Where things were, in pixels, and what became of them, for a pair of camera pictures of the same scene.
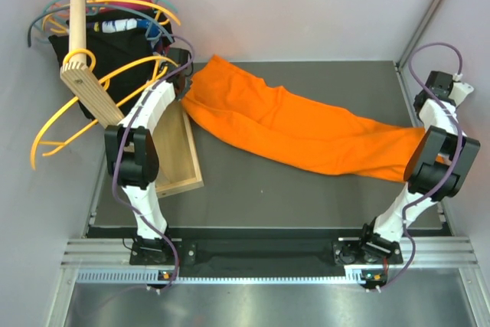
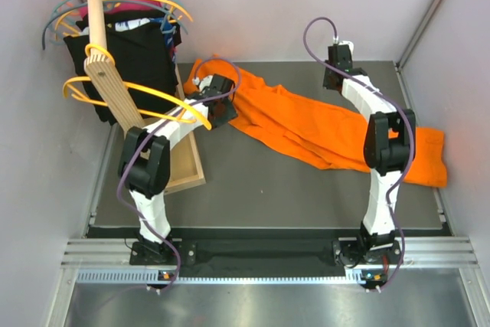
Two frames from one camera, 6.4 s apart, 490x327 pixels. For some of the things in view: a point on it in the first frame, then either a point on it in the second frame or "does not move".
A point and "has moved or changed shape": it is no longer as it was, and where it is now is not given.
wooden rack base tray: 180,164 does not move
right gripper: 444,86 → 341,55
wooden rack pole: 80,76 → 100,66
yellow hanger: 57,145 → 164,96
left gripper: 180,94 → 229,114
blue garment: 154,29 → 168,27
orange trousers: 245,109 has moved or changed shape
